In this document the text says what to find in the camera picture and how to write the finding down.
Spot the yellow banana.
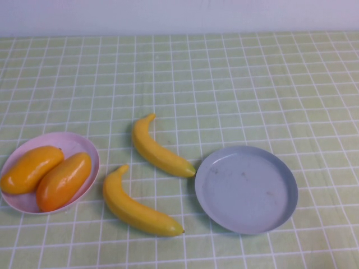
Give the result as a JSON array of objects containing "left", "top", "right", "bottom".
[
  {"left": 103, "top": 164, "right": 186, "bottom": 238},
  {"left": 132, "top": 113, "right": 196, "bottom": 178}
]

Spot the reddish orange mango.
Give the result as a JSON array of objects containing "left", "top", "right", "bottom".
[{"left": 35, "top": 152, "right": 93, "bottom": 212}]

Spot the yellow orange mango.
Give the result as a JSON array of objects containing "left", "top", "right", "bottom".
[{"left": 0, "top": 145, "right": 65, "bottom": 195}]

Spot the blue-grey round plate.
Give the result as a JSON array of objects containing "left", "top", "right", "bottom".
[{"left": 194, "top": 145, "right": 298, "bottom": 235}]

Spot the pink round plate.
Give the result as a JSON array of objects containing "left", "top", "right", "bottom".
[{"left": 0, "top": 132, "right": 100, "bottom": 215}]

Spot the green checked tablecloth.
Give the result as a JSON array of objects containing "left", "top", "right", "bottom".
[{"left": 0, "top": 31, "right": 359, "bottom": 269}]

